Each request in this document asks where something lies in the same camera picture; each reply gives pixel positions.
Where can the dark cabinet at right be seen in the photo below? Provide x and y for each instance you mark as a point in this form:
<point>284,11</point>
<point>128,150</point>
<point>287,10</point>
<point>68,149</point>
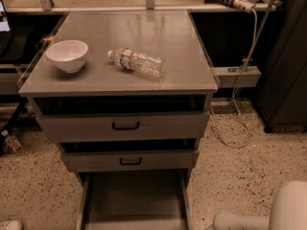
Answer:
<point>282,90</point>

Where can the white shoe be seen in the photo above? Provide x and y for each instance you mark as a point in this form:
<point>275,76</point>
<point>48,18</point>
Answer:
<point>11,225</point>

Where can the grey top drawer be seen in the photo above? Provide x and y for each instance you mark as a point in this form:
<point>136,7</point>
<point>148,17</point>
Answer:
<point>91,119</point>

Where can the grey drawer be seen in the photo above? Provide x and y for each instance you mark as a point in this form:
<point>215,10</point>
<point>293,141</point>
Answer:
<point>135,155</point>
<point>139,200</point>
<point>91,119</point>

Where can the clear plastic water bottle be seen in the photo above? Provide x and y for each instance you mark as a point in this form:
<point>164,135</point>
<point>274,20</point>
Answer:
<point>132,60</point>

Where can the grey bottom drawer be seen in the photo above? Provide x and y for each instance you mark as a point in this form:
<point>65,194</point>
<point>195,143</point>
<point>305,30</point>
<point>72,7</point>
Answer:
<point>139,200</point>

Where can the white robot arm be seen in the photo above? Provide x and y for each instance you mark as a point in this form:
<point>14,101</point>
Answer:
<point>288,212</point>

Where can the grey middle drawer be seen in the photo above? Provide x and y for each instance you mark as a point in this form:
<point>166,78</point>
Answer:
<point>135,155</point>

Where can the grey drawer cabinet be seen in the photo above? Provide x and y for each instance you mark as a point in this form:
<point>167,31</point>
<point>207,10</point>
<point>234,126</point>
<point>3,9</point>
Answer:
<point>169,35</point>

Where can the small bottle on floor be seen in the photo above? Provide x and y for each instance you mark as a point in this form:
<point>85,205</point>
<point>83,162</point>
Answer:
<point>10,143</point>

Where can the white ceramic bowl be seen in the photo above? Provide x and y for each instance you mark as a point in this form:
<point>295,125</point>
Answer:
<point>69,56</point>

